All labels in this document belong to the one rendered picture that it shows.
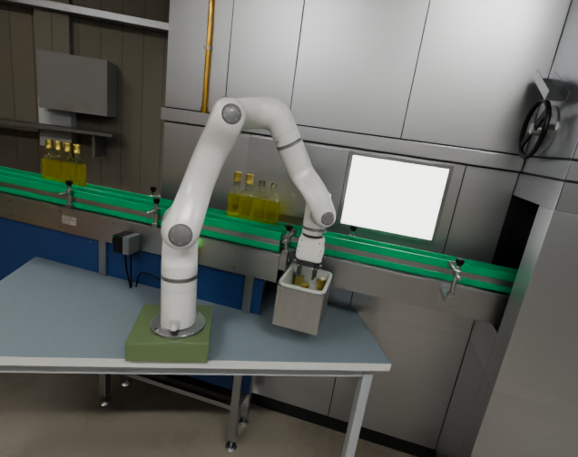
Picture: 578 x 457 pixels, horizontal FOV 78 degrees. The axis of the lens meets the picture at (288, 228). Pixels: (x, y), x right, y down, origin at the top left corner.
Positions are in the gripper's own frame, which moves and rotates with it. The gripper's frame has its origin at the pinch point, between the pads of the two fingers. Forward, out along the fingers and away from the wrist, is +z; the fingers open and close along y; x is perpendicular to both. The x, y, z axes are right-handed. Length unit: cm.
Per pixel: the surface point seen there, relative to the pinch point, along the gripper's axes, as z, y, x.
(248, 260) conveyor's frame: 3.3, 26.4, -6.4
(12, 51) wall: -89, 346, -158
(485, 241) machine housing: -17, -67, -39
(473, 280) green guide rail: -5, -62, -20
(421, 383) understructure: 58, -58, -39
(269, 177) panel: -29, 31, -34
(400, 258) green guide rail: -7.5, -33.6, -19.4
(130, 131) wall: -28, 248, -204
